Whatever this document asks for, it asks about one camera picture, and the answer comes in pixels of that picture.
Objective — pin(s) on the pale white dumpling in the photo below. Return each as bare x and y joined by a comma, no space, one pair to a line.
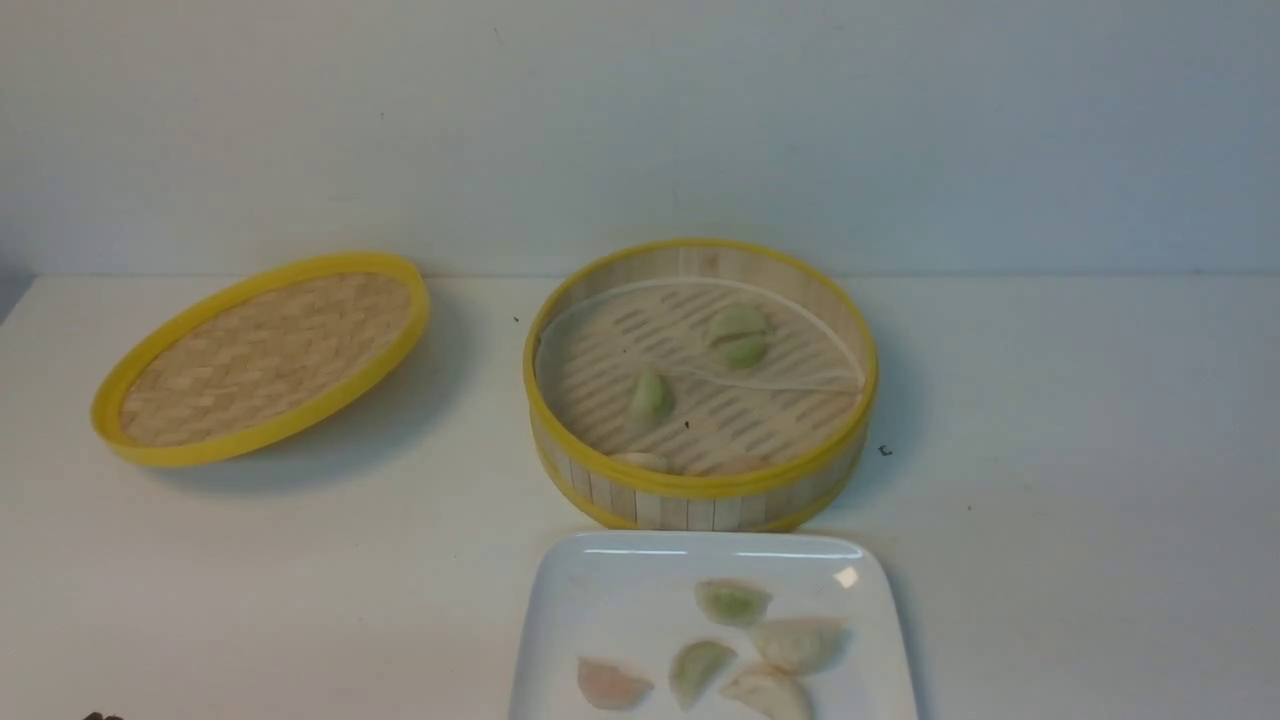
736,466

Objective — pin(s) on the green dumpling on plate top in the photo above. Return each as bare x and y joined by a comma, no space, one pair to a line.
729,602

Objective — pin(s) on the green dumpling on plate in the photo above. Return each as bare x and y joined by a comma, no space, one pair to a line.
729,602
694,667

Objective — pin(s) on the white rectangular plate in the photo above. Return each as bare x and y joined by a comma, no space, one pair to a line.
628,598

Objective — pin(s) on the green dumpling on plate centre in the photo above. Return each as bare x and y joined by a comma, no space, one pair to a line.
694,667

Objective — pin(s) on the white dumpling on plate right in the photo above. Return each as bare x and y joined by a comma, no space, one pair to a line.
799,646

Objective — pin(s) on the white dumpling on plate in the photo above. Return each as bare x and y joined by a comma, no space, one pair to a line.
769,692
799,646

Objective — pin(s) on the pink dumpling on plate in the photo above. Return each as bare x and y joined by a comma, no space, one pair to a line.
611,687

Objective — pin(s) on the white dumpling on plate lower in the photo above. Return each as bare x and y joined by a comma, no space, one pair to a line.
769,692

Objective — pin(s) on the green dumpling steamer centre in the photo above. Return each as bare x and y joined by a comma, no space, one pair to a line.
650,401

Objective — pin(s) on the bamboo steamer basket yellow rim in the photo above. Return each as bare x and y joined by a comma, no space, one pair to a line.
806,405

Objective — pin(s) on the green dumpling in steamer front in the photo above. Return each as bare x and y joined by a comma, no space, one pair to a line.
742,351

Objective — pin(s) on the green dumpling in steamer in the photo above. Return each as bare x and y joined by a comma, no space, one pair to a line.
735,321
742,351

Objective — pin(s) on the green dumpling in steamer back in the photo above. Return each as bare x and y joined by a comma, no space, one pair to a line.
735,321

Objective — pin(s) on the woven bamboo steamer lid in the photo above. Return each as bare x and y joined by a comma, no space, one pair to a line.
262,360

